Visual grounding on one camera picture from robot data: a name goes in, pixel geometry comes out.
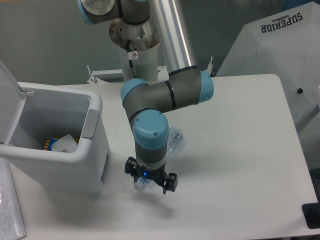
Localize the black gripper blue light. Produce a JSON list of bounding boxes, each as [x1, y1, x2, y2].
[[124, 156, 178, 195]]

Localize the clear plastic water bottle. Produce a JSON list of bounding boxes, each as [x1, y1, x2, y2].
[[132, 126, 185, 192]]

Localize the clear plastic wrapper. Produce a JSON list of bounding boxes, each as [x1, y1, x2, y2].
[[51, 134, 78, 153]]

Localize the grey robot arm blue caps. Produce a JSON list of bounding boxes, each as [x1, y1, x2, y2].
[[78, 0, 214, 192]]

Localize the white trash can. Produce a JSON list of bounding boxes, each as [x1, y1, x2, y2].
[[0, 64, 110, 194]]

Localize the blue yellow snack package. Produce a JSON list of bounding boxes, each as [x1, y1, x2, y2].
[[44, 136, 81, 152]]

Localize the black device at edge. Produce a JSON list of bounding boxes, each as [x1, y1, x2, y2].
[[301, 202, 320, 229]]

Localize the white umbrella with lettering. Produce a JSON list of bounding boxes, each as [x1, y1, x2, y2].
[[216, 2, 320, 122]]

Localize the white metal base bracket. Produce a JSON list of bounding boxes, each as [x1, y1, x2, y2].
[[87, 56, 216, 84]]

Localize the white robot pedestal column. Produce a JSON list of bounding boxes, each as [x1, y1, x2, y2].
[[109, 17, 160, 82]]

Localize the black cable on pedestal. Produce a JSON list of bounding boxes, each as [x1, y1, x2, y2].
[[125, 39, 139, 82]]

